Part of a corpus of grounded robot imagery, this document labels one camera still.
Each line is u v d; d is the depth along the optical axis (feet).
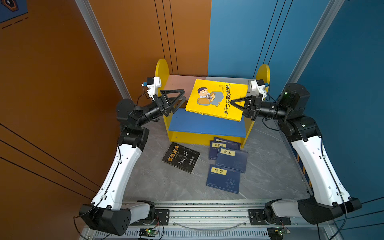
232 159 2.97
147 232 2.33
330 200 1.20
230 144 3.17
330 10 2.32
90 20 2.38
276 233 2.32
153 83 1.68
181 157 3.08
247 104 1.65
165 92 1.56
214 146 3.17
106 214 1.20
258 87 1.73
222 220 2.42
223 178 2.81
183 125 3.08
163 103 1.53
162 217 2.42
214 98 1.84
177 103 1.53
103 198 1.26
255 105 1.56
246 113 1.66
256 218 2.38
